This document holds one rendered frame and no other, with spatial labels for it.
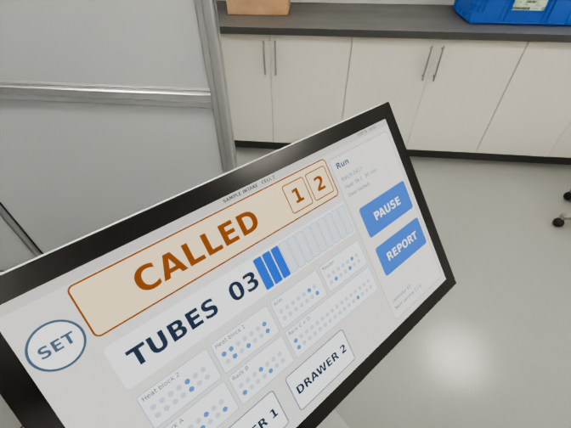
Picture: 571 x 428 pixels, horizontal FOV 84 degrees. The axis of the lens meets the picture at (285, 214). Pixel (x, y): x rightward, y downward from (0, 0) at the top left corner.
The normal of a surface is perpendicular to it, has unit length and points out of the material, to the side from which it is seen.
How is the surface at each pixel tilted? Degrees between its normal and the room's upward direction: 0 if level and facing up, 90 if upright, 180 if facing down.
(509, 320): 0
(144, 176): 90
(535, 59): 90
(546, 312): 0
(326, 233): 50
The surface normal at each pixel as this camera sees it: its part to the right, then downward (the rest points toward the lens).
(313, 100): -0.11, 0.69
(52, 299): 0.48, -0.06
